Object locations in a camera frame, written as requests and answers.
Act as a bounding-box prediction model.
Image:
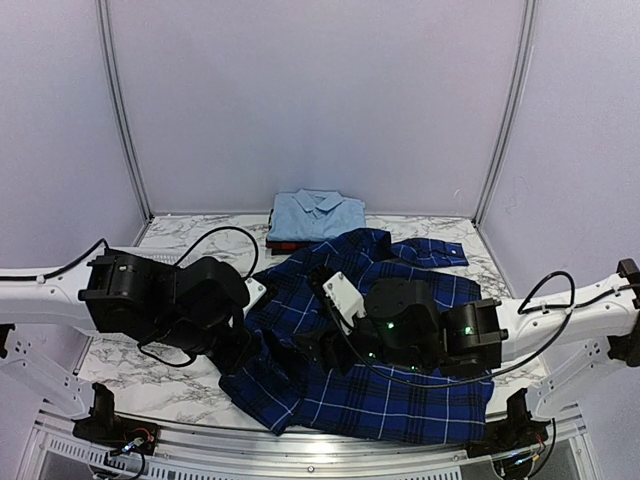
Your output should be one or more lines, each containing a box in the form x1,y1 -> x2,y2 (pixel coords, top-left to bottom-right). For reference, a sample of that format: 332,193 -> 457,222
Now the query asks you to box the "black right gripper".
290,309 -> 433,379

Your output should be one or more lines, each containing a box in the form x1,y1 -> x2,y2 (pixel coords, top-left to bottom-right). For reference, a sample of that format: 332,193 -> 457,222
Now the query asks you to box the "blue plaid long sleeve shirt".
219,228 -> 494,445

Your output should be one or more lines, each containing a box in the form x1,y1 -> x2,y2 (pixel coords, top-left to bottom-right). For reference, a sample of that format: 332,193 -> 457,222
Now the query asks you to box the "aluminium front frame rail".
19,394 -> 591,480

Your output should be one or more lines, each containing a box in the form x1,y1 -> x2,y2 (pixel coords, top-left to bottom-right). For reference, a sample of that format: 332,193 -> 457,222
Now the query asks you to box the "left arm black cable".
172,226 -> 260,281

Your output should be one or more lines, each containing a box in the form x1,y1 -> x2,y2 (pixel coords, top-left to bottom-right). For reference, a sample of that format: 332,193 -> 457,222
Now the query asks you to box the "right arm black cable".
344,270 -> 579,389

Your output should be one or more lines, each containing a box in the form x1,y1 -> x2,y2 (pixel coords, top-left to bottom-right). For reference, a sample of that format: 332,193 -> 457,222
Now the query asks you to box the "right aluminium wall post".
472,0 -> 539,229

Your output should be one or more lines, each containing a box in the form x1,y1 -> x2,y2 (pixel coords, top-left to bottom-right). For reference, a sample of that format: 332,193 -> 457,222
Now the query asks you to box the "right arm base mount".
465,388 -> 551,458

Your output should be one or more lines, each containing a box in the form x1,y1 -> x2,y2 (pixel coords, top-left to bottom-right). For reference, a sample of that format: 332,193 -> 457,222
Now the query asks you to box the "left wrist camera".
243,278 -> 267,315

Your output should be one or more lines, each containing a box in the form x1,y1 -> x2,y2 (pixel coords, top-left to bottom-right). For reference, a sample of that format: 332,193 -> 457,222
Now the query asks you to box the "light blue folded shirt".
267,189 -> 366,242

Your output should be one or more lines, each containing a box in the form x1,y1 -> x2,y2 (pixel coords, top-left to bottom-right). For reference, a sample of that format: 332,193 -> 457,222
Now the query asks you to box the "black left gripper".
151,312 -> 263,377

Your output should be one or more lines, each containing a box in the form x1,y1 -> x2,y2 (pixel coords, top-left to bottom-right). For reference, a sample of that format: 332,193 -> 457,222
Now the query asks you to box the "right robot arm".
293,259 -> 639,448

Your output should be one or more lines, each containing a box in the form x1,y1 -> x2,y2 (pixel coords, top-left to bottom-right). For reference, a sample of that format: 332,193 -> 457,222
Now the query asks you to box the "aluminium wall post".
95,0 -> 154,222
472,0 -> 539,229

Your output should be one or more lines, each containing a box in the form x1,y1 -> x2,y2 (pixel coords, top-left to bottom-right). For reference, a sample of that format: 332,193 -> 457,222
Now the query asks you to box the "red plaid folded shirt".
265,209 -> 316,255

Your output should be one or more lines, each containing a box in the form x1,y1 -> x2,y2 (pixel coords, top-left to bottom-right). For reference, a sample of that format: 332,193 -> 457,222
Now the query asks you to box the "left aluminium wall post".
95,0 -> 154,222

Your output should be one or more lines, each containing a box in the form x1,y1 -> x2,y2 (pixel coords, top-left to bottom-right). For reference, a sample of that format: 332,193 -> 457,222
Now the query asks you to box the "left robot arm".
1,248 -> 267,445

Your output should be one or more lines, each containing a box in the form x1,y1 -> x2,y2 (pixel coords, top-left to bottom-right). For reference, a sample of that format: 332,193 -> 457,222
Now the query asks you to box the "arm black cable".
344,270 -> 579,389
172,226 -> 260,281

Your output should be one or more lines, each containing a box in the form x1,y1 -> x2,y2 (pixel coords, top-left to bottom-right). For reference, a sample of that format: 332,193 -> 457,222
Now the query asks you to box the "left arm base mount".
72,383 -> 159,456

